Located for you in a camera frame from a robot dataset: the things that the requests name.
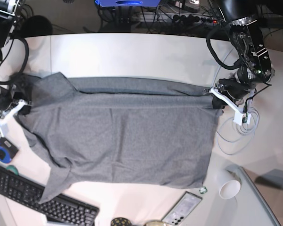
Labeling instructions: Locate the gold round tin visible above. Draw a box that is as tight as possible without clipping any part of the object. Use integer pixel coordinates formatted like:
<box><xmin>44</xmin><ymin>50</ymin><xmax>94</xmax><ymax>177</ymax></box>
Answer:
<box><xmin>144</xmin><ymin>220</ymin><xmax>166</xmax><ymax>226</ymax></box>

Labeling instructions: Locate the small green white chip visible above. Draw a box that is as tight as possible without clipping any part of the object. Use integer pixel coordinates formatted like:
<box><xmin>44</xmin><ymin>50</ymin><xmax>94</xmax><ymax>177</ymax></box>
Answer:
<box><xmin>199</xmin><ymin>186</ymin><xmax>208</xmax><ymax>194</ymax></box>

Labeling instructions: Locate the green tape roll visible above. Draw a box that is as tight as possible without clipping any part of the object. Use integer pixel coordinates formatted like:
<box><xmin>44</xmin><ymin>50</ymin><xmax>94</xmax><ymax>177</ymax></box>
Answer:
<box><xmin>6</xmin><ymin>165</ymin><xmax>19</xmax><ymax>176</ymax></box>

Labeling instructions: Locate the white paper cup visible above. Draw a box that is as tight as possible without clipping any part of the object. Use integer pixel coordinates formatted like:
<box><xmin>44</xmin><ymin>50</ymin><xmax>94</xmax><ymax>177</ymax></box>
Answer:
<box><xmin>215</xmin><ymin>170</ymin><xmax>241</xmax><ymax>200</ymax></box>

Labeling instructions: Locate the black keyboard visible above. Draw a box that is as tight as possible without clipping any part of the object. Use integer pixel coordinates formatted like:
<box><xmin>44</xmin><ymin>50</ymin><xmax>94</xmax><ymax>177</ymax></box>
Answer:
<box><xmin>0</xmin><ymin>166</ymin><xmax>99</xmax><ymax>226</ymax></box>

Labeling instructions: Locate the grey t-shirt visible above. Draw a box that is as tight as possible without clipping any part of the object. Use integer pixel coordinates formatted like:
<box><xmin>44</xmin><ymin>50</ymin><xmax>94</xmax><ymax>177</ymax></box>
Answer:
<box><xmin>16</xmin><ymin>73</ymin><xmax>222</xmax><ymax>203</ymax></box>

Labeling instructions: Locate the black gold dotted lid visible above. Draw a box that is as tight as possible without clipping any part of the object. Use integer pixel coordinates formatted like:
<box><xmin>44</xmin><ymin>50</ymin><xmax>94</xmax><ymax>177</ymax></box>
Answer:
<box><xmin>110</xmin><ymin>218</ymin><xmax>132</xmax><ymax>226</ymax></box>

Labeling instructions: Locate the blue box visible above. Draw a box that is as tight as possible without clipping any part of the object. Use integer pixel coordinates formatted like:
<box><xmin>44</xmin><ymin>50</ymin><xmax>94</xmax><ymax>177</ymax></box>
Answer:
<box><xmin>95</xmin><ymin>0</ymin><xmax>160</xmax><ymax>7</ymax></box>

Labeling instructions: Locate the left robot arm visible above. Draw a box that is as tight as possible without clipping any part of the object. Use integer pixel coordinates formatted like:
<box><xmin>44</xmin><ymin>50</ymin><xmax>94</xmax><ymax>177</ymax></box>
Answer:
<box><xmin>206</xmin><ymin>0</ymin><xmax>275</xmax><ymax>109</ymax></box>

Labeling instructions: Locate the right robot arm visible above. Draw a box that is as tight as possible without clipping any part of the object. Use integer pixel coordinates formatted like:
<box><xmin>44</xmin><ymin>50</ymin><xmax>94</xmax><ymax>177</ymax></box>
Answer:
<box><xmin>0</xmin><ymin>0</ymin><xmax>29</xmax><ymax>114</ymax></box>

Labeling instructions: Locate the white coiled cable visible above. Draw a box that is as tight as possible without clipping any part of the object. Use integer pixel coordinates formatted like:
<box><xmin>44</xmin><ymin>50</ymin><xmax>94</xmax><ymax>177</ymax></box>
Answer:
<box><xmin>216</xmin><ymin>107</ymin><xmax>260</xmax><ymax>156</ymax></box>

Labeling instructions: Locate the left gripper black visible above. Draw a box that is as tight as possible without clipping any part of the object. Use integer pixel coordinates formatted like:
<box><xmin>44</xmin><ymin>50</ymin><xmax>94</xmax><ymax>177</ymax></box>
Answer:
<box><xmin>212</xmin><ymin>79</ymin><xmax>256</xmax><ymax>110</ymax></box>

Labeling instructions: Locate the smartphone clear case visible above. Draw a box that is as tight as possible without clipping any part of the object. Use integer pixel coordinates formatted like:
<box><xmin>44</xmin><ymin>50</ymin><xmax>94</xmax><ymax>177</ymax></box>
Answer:
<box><xmin>161</xmin><ymin>192</ymin><xmax>202</xmax><ymax>226</ymax></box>

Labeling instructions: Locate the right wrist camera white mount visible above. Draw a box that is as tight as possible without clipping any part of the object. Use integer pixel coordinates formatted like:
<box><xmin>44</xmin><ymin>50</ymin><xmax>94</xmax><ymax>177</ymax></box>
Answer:
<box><xmin>0</xmin><ymin>99</ymin><xmax>29</xmax><ymax>137</ymax></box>

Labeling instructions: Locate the blue black tape measure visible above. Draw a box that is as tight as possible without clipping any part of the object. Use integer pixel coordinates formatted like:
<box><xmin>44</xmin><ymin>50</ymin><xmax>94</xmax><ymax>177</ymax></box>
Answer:
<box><xmin>0</xmin><ymin>137</ymin><xmax>19</xmax><ymax>164</ymax></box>

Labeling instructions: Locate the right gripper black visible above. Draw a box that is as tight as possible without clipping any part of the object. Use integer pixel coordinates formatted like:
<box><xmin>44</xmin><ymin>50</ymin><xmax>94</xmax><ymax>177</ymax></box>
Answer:
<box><xmin>0</xmin><ymin>87</ymin><xmax>32</xmax><ymax>115</ymax></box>

